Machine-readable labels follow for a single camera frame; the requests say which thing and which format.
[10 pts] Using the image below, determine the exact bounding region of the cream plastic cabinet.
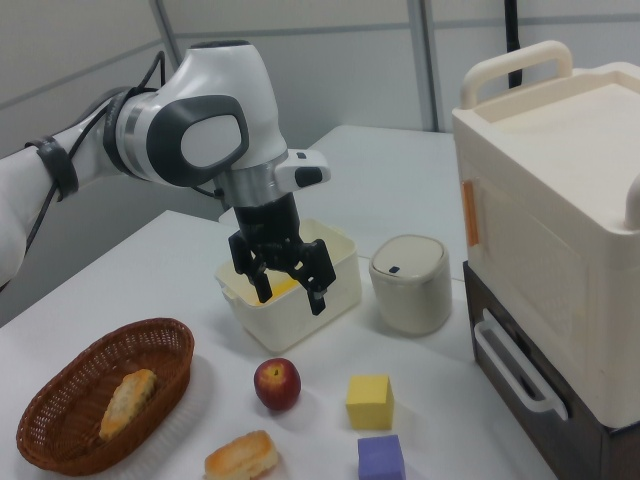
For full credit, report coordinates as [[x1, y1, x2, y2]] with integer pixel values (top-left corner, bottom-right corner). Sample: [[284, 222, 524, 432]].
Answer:
[[451, 40, 640, 429]]

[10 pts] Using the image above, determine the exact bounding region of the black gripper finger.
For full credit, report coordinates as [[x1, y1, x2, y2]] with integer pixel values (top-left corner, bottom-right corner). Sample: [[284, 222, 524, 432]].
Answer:
[[284, 238, 337, 317], [228, 233, 275, 306]]

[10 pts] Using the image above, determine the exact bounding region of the yellow foam cube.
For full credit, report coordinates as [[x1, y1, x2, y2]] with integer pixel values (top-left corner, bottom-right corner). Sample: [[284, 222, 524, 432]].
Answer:
[[345, 374, 396, 432]]

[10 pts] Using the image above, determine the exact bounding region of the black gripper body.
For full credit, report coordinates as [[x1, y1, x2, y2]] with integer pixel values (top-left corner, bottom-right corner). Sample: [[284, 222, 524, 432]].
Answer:
[[232, 193, 304, 272]]

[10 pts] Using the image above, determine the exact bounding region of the brown wicker basket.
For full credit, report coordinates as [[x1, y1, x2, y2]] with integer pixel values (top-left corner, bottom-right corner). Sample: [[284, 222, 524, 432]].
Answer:
[[15, 317, 196, 478]]

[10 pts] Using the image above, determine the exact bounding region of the purple foam cube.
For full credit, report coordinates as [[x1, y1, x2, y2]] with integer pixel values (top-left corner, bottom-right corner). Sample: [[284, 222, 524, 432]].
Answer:
[[356, 434, 406, 480]]

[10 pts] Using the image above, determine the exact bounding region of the white rectangular plastic container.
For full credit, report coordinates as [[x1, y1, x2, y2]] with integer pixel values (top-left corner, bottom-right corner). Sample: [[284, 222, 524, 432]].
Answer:
[[214, 218, 362, 357]]

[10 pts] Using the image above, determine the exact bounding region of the black background pole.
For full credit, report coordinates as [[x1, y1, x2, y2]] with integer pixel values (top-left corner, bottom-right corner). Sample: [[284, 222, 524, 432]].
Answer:
[[501, 0, 524, 89]]

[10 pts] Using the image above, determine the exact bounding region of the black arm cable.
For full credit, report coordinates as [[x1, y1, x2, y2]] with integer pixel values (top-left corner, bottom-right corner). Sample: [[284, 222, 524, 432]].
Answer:
[[24, 51, 169, 244]]

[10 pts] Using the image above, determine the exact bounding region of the white drawer handle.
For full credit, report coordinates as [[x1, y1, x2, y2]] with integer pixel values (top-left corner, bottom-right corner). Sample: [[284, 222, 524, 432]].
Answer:
[[472, 321, 570, 422]]

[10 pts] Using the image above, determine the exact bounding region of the yellow fruit piece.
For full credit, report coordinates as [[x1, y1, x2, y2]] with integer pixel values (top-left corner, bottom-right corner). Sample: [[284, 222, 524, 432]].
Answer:
[[255, 278, 304, 307]]

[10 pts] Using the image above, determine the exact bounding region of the square toasted bread roll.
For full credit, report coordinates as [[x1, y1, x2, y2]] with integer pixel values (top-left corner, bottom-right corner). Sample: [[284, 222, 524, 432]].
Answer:
[[203, 430, 280, 480]]

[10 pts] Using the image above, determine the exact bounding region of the small cream lidded bin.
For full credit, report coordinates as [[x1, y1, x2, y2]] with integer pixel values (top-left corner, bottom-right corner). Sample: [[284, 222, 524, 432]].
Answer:
[[368, 233, 453, 337]]

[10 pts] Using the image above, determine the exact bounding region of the dark wooden drawer unit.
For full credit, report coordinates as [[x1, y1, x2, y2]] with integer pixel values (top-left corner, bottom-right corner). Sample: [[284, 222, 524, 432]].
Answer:
[[462, 260, 640, 480]]

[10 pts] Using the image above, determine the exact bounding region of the black cable strap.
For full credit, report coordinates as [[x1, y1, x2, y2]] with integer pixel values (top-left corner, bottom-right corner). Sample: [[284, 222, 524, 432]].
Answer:
[[24, 135, 80, 202]]

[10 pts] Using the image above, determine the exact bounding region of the long toasted bread piece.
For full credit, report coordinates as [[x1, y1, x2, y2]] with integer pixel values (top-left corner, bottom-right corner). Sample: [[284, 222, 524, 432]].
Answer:
[[98, 368, 159, 442]]

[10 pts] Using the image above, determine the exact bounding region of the red apple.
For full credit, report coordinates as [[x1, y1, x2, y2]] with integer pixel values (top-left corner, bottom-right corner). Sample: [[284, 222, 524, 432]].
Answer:
[[253, 357, 303, 413]]

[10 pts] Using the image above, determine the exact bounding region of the orange cabinet door handle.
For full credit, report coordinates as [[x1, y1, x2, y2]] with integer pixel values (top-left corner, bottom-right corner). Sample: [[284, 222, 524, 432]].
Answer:
[[462, 180, 482, 248]]

